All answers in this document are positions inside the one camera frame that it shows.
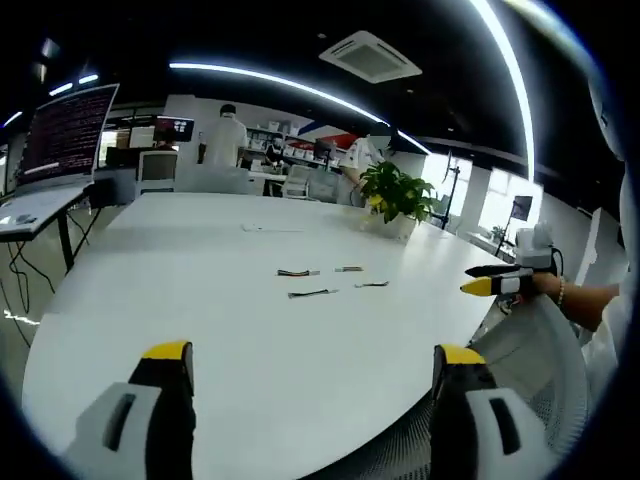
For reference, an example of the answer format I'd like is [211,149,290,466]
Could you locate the ceiling air conditioner unit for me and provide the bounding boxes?
[318,29,424,84]

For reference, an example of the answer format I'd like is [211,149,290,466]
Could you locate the white storage shelves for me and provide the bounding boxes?
[244,118,352,162]

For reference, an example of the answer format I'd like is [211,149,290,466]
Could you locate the large computer monitor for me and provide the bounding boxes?
[17,83,122,189]

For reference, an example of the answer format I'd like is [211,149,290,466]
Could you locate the black floor cables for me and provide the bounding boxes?
[5,239,57,347]

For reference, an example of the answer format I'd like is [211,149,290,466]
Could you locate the person's white shirt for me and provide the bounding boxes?
[579,49,640,406]

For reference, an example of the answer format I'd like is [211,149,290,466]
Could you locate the straight ceiling light strip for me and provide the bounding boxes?
[468,0,540,202]

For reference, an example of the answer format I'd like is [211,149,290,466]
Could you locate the curved ceiling light strip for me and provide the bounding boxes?
[168,60,432,154]

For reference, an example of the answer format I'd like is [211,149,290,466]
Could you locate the mesh office chair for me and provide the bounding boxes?
[319,297,592,480]

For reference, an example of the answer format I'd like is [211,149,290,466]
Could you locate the white side desk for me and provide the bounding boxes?
[0,183,99,274]

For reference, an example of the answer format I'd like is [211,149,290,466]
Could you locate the JST connector long black cable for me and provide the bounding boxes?
[287,288,341,300]

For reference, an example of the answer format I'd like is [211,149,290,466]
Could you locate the small dark monitor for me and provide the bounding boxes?
[153,115,197,143]

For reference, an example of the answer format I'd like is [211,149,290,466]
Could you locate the black tripod stand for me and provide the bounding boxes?
[441,149,465,232]

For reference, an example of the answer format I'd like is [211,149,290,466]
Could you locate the potted green plant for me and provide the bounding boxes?
[357,160,442,242]

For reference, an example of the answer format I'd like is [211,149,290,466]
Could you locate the white office chair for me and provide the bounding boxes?
[283,164,314,200]
[306,169,347,205]
[136,149,180,195]

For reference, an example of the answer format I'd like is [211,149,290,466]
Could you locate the person's right hand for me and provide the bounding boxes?
[531,272,560,302]

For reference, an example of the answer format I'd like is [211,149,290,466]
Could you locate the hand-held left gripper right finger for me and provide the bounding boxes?
[429,343,561,480]

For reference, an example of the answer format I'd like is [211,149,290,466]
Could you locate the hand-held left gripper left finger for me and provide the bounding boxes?
[62,340,197,480]

